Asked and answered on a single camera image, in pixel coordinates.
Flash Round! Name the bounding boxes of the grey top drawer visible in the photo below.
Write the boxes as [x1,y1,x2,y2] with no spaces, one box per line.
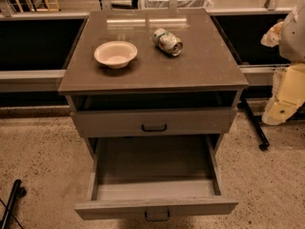
[71,108,236,137]

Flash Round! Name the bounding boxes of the white paper bowl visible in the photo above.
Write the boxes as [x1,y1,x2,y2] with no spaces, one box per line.
[93,41,137,69]

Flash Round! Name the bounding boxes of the crushed soda can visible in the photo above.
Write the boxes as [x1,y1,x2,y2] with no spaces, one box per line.
[152,29,183,56]

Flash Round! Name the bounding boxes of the grey drawer cabinet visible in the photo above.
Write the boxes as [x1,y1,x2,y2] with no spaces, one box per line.
[59,10,248,153]

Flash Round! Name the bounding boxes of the black stand leg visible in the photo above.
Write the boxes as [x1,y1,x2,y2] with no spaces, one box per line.
[0,179,27,229]
[240,94,270,152]

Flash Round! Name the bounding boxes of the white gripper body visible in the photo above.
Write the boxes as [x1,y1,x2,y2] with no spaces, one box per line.
[262,63,305,125]

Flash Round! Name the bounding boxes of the grey drawer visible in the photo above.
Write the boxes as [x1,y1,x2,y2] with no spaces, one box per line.
[75,135,238,221]
[71,108,236,137]

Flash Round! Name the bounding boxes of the black stand leg right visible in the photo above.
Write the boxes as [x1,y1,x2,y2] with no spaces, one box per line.
[240,94,270,152]

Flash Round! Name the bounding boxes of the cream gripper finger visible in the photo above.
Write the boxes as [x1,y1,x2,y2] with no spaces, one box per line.
[260,21,283,48]

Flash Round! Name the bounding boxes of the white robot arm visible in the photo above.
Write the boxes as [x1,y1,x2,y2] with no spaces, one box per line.
[260,1,305,125]

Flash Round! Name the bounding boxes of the white wire basket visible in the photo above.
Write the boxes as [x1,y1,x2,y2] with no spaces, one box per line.
[138,0,214,10]

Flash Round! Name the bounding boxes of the black stand leg left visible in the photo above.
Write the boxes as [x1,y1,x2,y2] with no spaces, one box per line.
[0,179,27,229]

